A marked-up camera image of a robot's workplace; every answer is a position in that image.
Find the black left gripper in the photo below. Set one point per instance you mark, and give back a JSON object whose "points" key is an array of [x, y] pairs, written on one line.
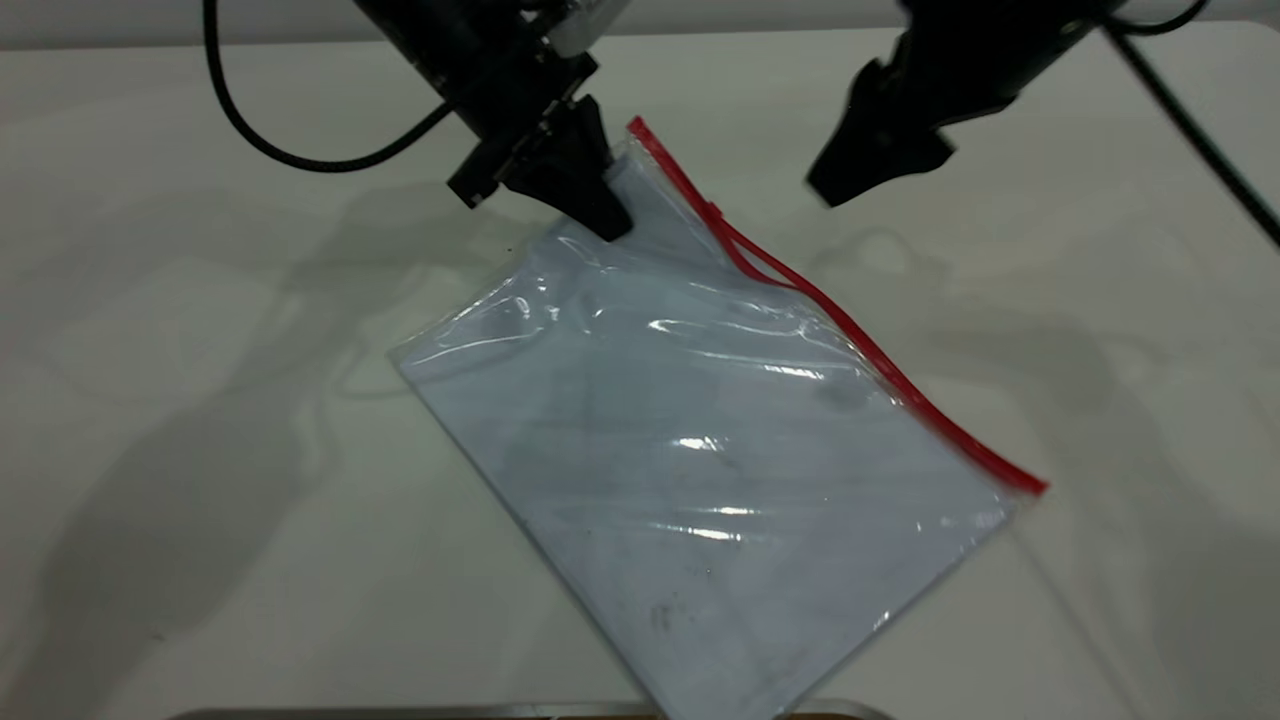
{"points": [[480, 60]]}

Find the transparent zip bag red zipper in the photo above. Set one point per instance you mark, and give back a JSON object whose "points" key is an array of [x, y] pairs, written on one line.
{"points": [[700, 480]]}

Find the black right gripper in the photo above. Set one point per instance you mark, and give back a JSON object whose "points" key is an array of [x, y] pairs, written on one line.
{"points": [[980, 50]]}

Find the grey metal frame edge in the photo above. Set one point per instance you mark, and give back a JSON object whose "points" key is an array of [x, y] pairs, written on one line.
{"points": [[400, 713]]}

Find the red zipper slider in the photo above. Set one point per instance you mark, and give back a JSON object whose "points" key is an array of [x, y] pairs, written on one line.
{"points": [[715, 212]]}

